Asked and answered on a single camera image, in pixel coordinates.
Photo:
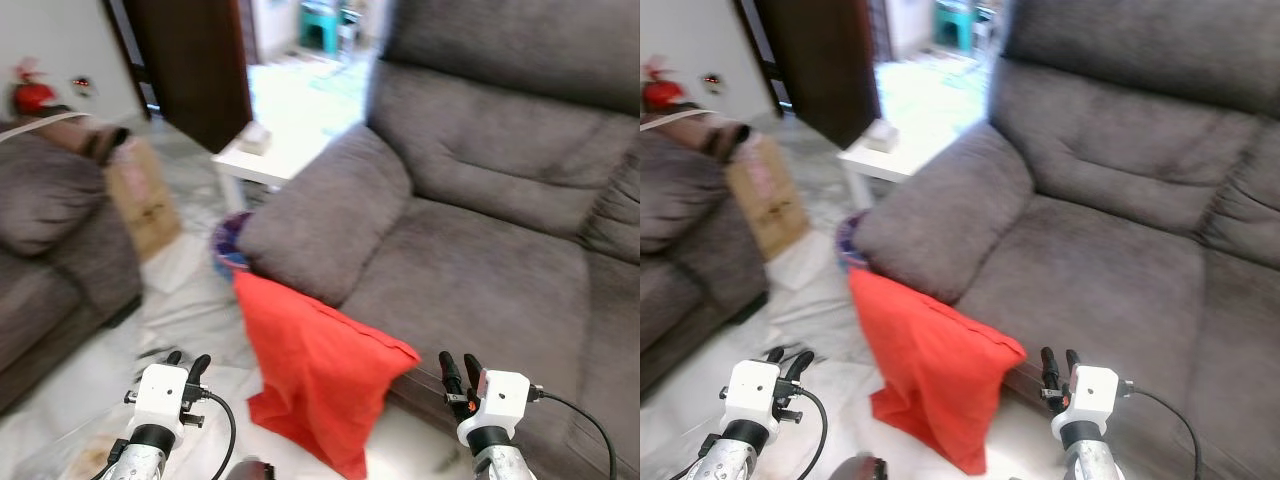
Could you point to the grey brown fabric sofa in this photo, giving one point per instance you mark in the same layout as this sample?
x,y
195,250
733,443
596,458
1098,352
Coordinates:
x,y
1100,270
50,200
480,250
680,200

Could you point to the rolled brown mat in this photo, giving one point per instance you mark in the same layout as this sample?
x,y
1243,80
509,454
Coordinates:
x,y
90,137
715,133

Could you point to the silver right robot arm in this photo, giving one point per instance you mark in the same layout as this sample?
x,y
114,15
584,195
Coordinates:
x,y
1092,460
500,462

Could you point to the white side table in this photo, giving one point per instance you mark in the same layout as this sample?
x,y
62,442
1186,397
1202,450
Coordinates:
x,y
880,162
265,168

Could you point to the teal plastic stool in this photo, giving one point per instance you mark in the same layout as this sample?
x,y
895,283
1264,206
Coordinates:
x,y
955,22
320,25

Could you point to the wall socket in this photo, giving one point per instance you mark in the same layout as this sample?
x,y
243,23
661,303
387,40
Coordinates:
x,y
712,81
83,86

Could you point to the beige tissue box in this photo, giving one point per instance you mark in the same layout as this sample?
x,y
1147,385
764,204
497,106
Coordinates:
x,y
257,140
882,136

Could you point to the dark brown wooden door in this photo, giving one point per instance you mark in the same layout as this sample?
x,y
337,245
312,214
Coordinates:
x,y
815,65
190,70

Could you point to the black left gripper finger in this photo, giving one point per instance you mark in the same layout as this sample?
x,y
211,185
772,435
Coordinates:
x,y
800,365
199,368
776,354
174,357

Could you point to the purple basket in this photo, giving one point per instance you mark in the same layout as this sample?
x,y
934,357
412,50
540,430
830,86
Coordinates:
x,y
848,245
226,248

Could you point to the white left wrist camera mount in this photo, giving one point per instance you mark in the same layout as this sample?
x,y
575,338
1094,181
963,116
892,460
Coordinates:
x,y
160,395
752,393

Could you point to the white sheet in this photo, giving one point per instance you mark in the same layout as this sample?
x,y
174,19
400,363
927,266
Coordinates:
x,y
178,265
805,265

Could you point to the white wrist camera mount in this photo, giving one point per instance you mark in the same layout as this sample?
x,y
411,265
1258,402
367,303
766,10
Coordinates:
x,y
160,395
1092,392
505,395
752,393

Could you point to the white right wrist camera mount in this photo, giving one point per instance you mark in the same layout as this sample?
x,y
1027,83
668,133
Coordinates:
x,y
505,395
1092,392

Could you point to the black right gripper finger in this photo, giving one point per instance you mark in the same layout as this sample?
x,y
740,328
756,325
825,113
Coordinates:
x,y
474,370
1072,360
1050,370
453,373

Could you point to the red fabric pillow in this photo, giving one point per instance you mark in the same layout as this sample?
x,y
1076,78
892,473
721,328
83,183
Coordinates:
x,y
320,370
930,370

